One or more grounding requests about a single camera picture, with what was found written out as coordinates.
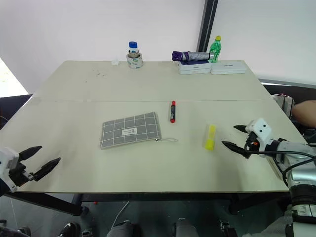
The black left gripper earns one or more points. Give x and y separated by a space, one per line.
17 174

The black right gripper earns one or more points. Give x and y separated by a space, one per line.
251 143

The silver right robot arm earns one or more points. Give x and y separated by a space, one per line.
298 177

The grey checked pencil pouch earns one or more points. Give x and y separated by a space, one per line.
128 128

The yellow highlighter pen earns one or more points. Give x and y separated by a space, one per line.
210 138

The dark seat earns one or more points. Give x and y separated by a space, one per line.
13 108

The red and black marker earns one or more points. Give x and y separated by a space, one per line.
173 112

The flat white box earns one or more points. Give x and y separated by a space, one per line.
228 68

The bare skin of bystander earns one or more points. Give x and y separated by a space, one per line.
304 111

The shiny black rounded shape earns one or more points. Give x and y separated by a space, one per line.
70 229

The white box with dark lid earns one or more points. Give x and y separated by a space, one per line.
195 67

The green bottle with yellow cap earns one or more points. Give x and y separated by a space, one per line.
215 49

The folded grey and purple umbrella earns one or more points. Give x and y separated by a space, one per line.
195 56

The grey rounded shape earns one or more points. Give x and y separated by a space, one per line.
123 229
184 227

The white patterned tape roll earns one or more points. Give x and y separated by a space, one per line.
135 61

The white bottle with blue cap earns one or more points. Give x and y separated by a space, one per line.
133 47

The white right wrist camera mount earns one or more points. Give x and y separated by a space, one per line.
261 129

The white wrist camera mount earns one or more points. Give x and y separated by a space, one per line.
7 156
261 129

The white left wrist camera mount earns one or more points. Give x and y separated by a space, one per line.
7 156

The black table frame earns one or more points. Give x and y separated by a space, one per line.
148 197

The dark vertical wall post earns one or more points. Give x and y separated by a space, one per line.
208 27

